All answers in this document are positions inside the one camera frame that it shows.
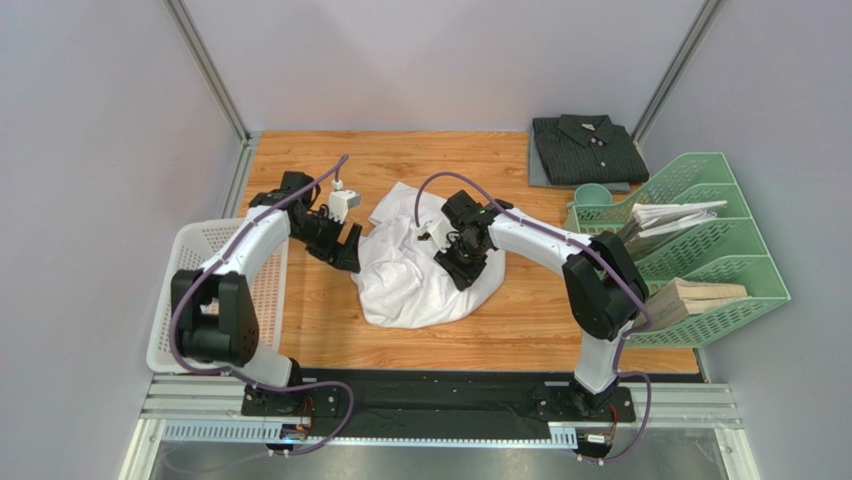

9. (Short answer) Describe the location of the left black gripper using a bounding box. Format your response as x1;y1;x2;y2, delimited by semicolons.
292;208;362;274

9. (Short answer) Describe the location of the white long sleeve shirt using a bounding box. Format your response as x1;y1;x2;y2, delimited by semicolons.
352;182;507;329

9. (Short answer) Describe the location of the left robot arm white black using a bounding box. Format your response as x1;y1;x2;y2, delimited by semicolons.
169;171;362;391

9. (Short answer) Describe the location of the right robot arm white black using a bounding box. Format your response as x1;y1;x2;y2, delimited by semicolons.
435;191;648;396

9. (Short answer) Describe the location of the stack of white papers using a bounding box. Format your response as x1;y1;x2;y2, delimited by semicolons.
616;200;728;259

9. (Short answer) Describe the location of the brown paper stack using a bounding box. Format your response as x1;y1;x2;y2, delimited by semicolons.
645;278;750;332

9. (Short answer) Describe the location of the folded grey shirt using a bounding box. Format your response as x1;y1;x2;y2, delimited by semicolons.
527;127;631;193

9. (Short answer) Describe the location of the white plastic basket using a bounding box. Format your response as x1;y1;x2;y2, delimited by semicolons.
146;218;289;374

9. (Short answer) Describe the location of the green cup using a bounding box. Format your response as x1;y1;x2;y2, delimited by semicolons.
573;183;613;206

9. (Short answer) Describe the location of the folded dark striped shirt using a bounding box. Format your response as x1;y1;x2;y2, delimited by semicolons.
532;114;650;186

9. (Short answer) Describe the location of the green file organizer rack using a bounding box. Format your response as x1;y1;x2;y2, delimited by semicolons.
565;152;791;348

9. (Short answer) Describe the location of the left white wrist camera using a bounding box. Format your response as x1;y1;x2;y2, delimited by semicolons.
327;189;362;223

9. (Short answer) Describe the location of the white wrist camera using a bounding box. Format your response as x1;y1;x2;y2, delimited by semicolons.
327;189;362;223
417;220;454;251

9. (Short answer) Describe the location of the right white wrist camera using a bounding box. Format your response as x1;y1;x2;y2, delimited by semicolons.
417;220;454;251

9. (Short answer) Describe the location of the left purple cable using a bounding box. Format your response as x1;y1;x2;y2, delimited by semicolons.
167;154;357;461

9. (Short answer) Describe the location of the aluminium frame rail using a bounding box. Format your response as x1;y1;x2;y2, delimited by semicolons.
163;0;251;144

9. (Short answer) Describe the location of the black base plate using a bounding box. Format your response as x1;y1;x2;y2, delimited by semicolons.
240;367;704;441

